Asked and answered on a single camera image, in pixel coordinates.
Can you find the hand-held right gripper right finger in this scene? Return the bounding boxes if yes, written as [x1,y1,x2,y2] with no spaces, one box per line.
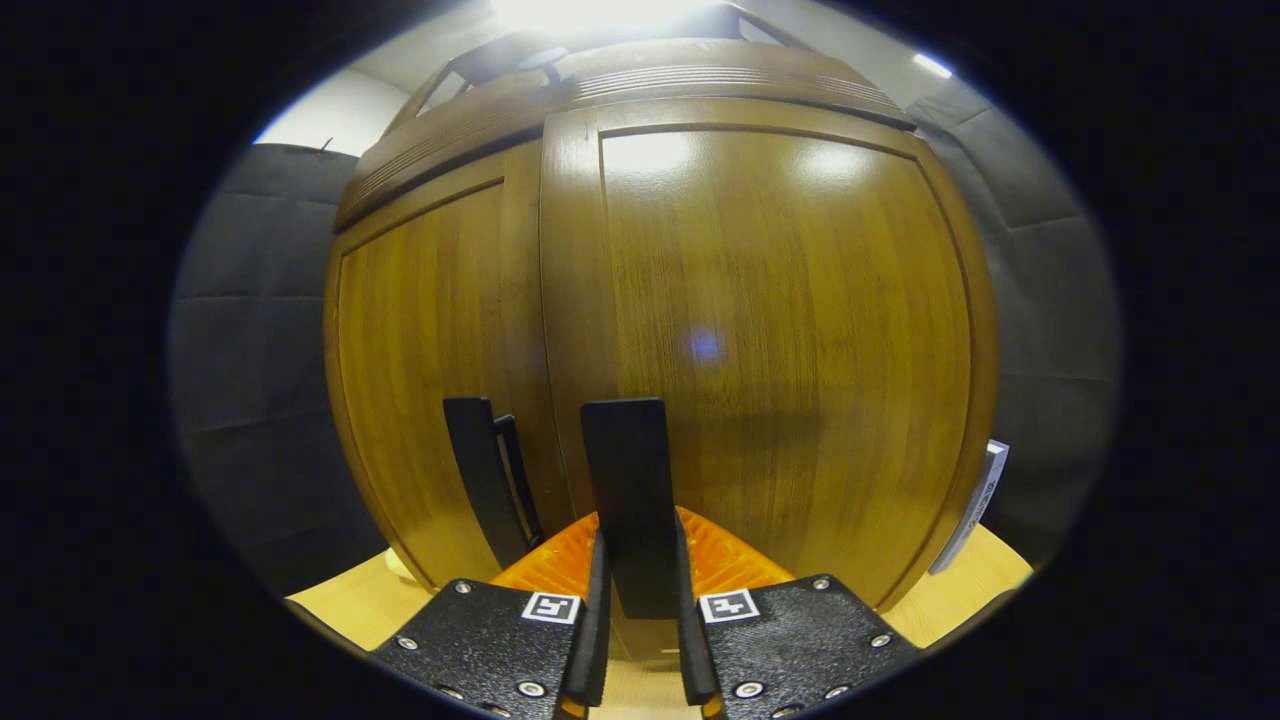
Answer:
[672,505,921,720]

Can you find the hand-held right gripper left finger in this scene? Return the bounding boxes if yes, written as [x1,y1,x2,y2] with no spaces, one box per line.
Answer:
[372,510,611,720]

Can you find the black door handle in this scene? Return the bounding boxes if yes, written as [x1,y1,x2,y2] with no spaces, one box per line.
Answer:
[581,398,681,621]
[443,396,546,571]

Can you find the wooden cabinet door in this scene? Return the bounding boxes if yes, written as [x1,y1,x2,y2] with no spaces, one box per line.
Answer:
[540,97,999,613]
[323,140,576,591]

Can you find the wooden double-door shoe cabinet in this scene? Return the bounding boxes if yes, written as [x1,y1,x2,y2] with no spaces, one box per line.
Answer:
[333,3,916,233]

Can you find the white thin book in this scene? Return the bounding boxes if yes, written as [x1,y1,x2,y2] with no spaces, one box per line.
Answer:
[930,440,1011,576]

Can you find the large ceiling light panel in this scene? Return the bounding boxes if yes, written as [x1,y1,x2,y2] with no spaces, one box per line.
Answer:
[490,0,721,36]

